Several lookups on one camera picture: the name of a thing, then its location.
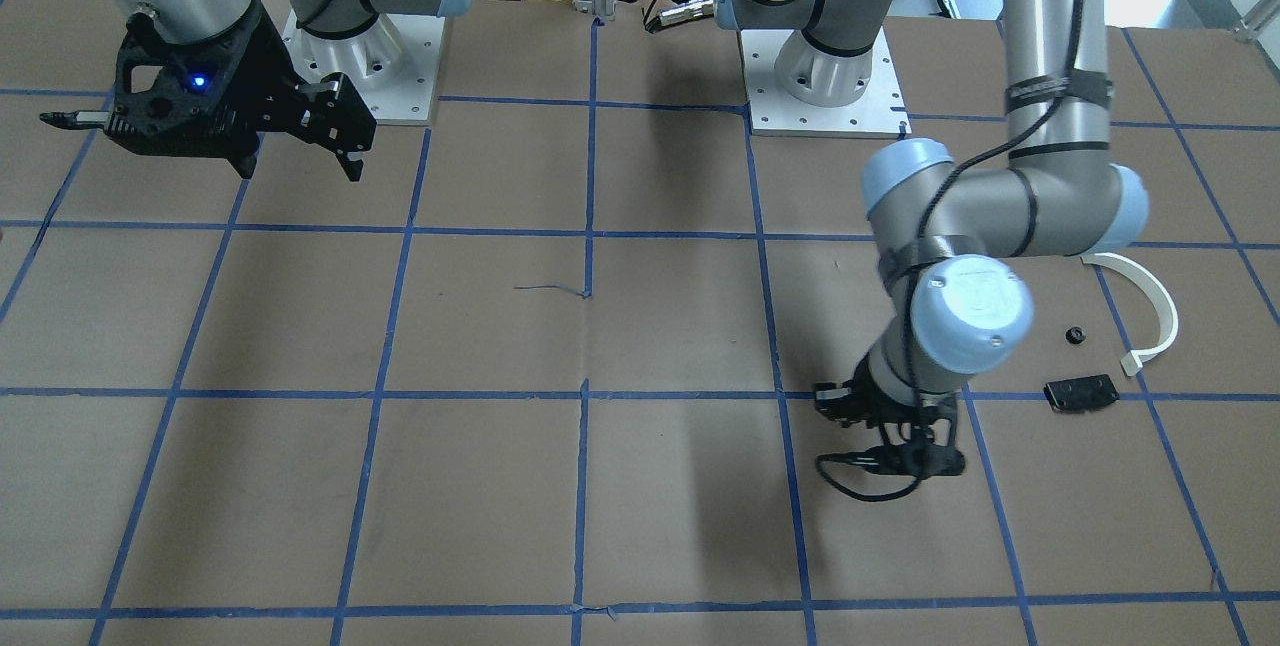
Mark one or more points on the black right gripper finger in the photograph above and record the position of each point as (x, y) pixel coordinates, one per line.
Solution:
(330, 114)
(77, 119)

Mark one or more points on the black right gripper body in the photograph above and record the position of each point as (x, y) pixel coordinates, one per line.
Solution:
(258, 76)

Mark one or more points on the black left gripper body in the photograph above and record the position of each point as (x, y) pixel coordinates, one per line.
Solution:
(872, 402)

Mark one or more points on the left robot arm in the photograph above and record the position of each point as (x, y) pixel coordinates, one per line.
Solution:
(945, 229)

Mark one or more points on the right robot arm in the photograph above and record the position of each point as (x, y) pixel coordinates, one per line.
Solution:
(186, 22)

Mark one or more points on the black flat plastic plate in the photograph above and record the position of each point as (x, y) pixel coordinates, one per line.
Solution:
(1080, 395)

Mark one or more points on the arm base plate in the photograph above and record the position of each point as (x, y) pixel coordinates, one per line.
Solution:
(796, 91)
(395, 65)

